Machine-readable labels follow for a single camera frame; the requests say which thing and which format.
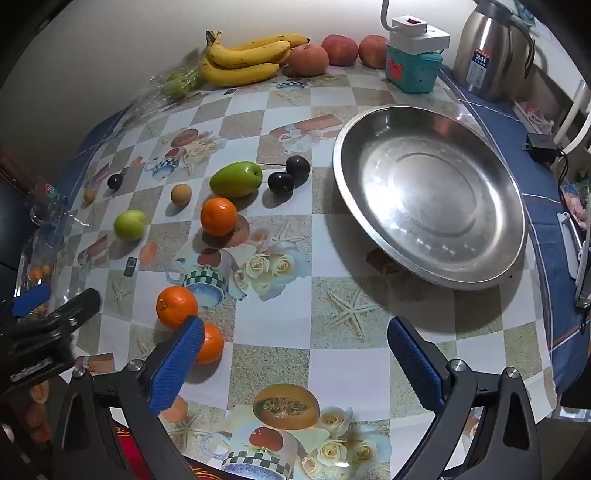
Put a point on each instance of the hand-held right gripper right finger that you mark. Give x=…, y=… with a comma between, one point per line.
x=415, y=364

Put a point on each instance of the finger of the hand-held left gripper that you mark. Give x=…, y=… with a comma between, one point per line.
x=69, y=311
x=30, y=297

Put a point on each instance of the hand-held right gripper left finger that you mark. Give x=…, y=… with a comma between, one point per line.
x=178, y=364

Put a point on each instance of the orange mandarin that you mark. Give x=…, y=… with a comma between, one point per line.
x=212, y=344
x=218, y=216
x=176, y=307

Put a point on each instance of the small green jujube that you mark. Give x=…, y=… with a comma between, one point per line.
x=130, y=225

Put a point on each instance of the brown longan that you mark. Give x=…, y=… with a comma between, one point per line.
x=181, y=194
x=89, y=195

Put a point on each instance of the small black plum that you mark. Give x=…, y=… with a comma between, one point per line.
x=115, y=181

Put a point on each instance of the round stainless steel basin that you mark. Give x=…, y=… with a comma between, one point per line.
x=429, y=198

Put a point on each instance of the large green jujube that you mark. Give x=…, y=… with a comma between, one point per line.
x=233, y=180

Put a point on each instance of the black plum with stem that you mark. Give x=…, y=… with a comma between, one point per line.
x=298, y=166

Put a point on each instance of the clear plastic container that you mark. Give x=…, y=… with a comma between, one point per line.
x=48, y=203

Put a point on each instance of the checkered printed tablecloth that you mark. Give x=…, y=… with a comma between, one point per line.
x=286, y=263

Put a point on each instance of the pink printed bag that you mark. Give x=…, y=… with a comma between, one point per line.
x=577, y=203

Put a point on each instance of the black power adapter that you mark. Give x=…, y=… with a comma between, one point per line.
x=541, y=146

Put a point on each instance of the clear bag of green produce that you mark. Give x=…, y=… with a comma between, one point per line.
x=178, y=83

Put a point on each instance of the white plastic bag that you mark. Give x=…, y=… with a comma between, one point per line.
x=535, y=115

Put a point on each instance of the teal plastic box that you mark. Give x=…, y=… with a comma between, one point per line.
x=411, y=74

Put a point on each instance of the yellow banana bunch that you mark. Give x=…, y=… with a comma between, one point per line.
x=240, y=56

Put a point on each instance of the red apple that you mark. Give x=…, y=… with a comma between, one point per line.
x=373, y=51
x=340, y=50
x=308, y=60

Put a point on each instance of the white power strip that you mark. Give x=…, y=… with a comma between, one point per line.
x=418, y=39

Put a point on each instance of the stainless steel thermos jug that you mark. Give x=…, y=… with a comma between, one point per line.
x=485, y=41

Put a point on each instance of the white tubular frame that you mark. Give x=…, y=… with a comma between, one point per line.
x=572, y=117

